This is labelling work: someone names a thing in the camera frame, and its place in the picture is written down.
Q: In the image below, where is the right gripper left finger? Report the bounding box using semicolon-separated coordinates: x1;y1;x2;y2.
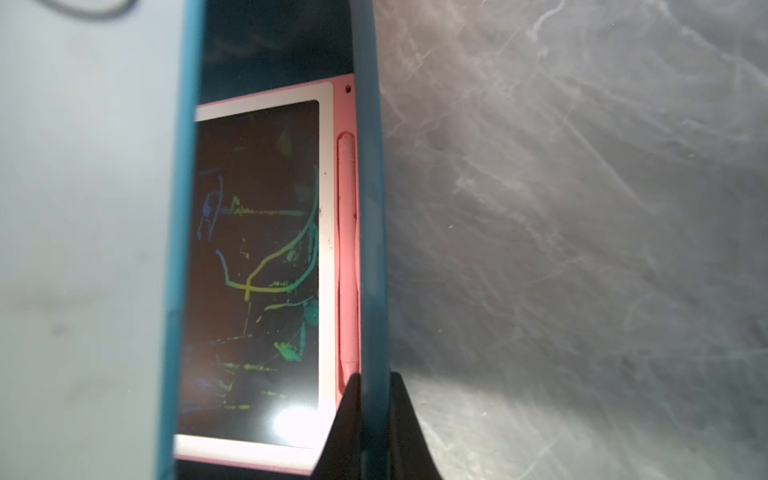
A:
310;373;362;480

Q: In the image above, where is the teal storage box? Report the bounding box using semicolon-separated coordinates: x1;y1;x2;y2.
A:
158;1;395;479

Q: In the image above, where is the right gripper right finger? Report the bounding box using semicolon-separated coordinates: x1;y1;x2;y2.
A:
388;372;442;480

